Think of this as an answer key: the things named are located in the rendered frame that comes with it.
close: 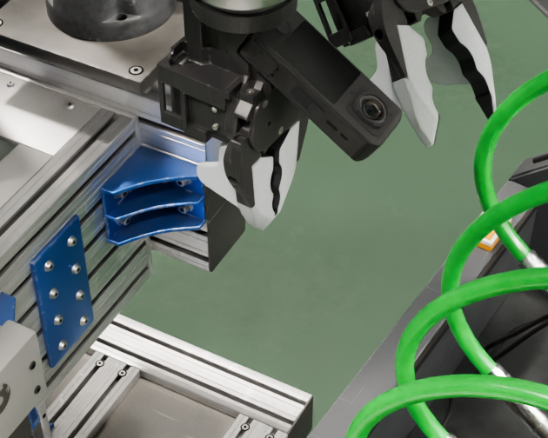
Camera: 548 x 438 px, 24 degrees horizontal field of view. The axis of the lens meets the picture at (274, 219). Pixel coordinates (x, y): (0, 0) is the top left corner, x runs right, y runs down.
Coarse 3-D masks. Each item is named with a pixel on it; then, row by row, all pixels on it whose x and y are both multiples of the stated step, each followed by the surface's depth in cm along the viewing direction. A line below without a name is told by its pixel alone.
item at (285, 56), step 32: (288, 32) 84; (256, 64) 85; (288, 64) 83; (320, 64) 85; (352, 64) 86; (288, 96) 85; (320, 96) 83; (352, 96) 85; (384, 96) 86; (320, 128) 85; (352, 128) 84; (384, 128) 85
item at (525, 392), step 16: (416, 384) 78; (432, 384) 77; (448, 384) 76; (464, 384) 75; (480, 384) 74; (496, 384) 73; (512, 384) 73; (528, 384) 72; (544, 384) 72; (384, 400) 80; (400, 400) 79; (416, 400) 78; (512, 400) 73; (528, 400) 72; (544, 400) 72; (368, 416) 82; (384, 416) 82; (352, 432) 84; (368, 432) 84
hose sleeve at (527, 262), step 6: (534, 252) 101; (528, 258) 100; (534, 258) 101; (540, 258) 101; (522, 264) 101; (528, 264) 101; (534, 264) 100; (540, 264) 101; (546, 264) 101; (546, 294) 101
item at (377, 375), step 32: (512, 192) 138; (512, 224) 134; (480, 256) 131; (512, 256) 138; (480, 320) 137; (384, 352) 122; (448, 352) 130; (352, 384) 119; (384, 384) 119; (352, 416) 116
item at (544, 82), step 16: (544, 80) 89; (512, 96) 92; (528, 96) 91; (496, 112) 94; (512, 112) 92; (496, 128) 94; (480, 144) 96; (496, 144) 96; (480, 160) 97; (480, 176) 98; (480, 192) 99; (512, 240) 100
